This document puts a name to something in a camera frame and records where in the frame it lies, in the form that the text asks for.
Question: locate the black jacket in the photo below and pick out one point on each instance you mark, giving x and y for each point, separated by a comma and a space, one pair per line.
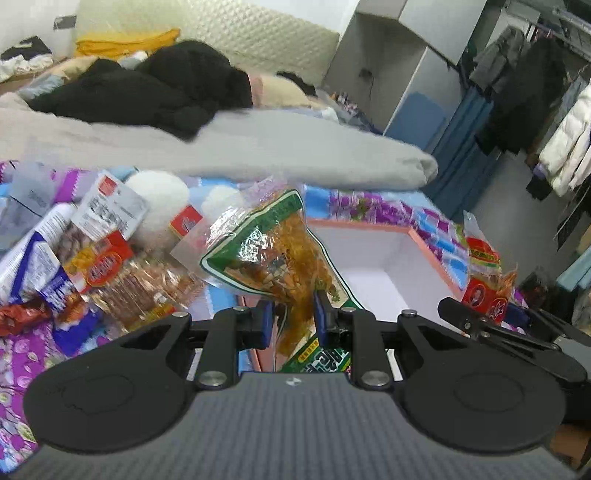
161, 92

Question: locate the light blue cloth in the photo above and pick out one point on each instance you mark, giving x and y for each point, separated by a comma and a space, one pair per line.
575, 277

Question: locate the bedside clutter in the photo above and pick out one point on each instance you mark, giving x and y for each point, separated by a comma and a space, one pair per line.
351, 110

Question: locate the green snack packet yellow contents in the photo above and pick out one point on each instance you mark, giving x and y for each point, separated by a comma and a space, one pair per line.
277, 258

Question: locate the blue and white snack packet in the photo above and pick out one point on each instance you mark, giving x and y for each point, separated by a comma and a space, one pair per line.
60, 288

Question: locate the clear packet with red label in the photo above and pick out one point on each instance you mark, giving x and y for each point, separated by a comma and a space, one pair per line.
189, 222

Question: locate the pink pillow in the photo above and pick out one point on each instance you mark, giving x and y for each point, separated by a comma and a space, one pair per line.
256, 88

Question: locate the pink cardboard box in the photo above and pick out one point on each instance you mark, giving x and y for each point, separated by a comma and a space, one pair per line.
369, 249

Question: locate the small red snack packet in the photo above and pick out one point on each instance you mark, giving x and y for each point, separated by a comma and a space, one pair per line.
18, 318

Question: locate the blue curtain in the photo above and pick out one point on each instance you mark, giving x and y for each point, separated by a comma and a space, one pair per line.
461, 147

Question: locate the pile of clothes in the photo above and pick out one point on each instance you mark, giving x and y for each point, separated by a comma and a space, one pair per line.
23, 53

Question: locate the hanging black coat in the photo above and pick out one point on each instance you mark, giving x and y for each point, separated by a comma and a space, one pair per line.
526, 92

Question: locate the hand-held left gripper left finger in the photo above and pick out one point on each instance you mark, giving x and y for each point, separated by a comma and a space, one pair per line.
265, 325

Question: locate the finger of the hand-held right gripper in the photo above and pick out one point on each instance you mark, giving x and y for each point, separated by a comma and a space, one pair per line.
466, 316

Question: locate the grey white cabinet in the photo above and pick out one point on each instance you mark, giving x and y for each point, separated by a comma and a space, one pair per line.
378, 46

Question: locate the red yellow snack packet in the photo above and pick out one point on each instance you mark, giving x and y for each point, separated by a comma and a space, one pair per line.
485, 267

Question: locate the metal clothes rail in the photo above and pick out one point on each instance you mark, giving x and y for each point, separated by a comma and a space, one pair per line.
563, 18

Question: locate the blue pad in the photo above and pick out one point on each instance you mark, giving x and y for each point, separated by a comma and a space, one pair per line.
420, 115

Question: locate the grey wall socket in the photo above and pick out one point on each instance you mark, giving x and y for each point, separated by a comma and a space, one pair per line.
64, 21

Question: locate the white and blue plush toy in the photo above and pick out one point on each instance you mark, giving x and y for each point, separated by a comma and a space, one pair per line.
157, 203

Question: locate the translucent plastic bag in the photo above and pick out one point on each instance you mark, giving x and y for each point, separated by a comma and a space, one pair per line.
27, 194

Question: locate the hanging white puffer jacket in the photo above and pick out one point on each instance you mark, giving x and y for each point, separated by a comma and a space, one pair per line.
568, 138

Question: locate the beige pillow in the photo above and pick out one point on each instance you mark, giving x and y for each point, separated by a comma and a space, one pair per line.
281, 92

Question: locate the cream quilted headboard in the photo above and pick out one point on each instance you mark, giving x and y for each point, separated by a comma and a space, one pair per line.
254, 37

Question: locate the yellow cloth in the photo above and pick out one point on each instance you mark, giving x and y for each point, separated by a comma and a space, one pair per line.
124, 44

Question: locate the white label snack packet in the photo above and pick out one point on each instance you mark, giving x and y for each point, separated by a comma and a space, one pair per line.
111, 203

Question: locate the hanging grey coat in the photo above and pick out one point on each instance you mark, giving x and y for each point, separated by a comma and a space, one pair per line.
498, 55

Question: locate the dark clothes on pillow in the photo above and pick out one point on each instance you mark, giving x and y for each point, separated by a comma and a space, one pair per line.
298, 82

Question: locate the grey blanket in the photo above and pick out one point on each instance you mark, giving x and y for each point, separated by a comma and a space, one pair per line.
277, 147

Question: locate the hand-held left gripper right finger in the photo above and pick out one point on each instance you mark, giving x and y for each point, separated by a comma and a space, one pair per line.
321, 318

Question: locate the red label sausage snack packet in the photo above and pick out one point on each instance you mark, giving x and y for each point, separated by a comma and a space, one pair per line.
138, 286

